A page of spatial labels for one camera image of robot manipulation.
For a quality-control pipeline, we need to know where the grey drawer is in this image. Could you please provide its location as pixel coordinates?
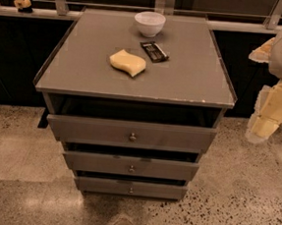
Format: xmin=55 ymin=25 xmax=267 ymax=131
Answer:
xmin=48 ymin=114 xmax=216 ymax=153
xmin=75 ymin=177 xmax=187 ymax=199
xmin=63 ymin=151 xmax=199 ymax=181

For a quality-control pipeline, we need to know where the grey middle drawer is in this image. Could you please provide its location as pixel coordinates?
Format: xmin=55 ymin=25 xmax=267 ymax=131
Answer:
xmin=63 ymin=151 xmax=199 ymax=181

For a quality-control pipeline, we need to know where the grey drawer cabinet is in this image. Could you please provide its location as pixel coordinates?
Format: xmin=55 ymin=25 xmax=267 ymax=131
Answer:
xmin=34 ymin=8 xmax=236 ymax=190

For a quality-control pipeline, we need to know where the white ceramic bowl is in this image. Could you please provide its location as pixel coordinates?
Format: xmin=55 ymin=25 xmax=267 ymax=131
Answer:
xmin=135 ymin=11 xmax=166 ymax=37

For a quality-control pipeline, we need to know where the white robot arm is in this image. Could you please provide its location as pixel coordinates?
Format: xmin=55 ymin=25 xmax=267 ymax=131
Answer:
xmin=246 ymin=29 xmax=282 ymax=143

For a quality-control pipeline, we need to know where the grey bottom drawer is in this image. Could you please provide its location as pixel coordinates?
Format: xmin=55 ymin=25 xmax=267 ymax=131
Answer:
xmin=75 ymin=177 xmax=187 ymax=199

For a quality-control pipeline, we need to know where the yellow object on black base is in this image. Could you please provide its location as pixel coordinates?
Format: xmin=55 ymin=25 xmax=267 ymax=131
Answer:
xmin=14 ymin=0 xmax=32 ymax=13

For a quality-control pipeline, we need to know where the yellow sponge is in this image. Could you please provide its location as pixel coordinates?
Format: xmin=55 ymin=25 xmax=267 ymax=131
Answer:
xmin=109 ymin=49 xmax=146 ymax=78

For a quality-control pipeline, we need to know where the black snack bar wrapper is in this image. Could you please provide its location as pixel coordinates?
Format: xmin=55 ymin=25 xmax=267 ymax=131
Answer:
xmin=140 ymin=41 xmax=169 ymax=63

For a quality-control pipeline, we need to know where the grey top drawer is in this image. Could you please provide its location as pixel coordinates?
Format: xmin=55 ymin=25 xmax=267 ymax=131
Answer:
xmin=48 ymin=114 xmax=216 ymax=153

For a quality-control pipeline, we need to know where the metal window railing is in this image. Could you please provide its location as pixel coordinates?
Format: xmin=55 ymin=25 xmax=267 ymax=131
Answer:
xmin=0 ymin=0 xmax=282 ymax=34

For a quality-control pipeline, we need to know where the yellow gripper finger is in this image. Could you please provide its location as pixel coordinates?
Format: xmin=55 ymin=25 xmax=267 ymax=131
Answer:
xmin=249 ymin=38 xmax=275 ymax=63
xmin=246 ymin=80 xmax=282 ymax=143

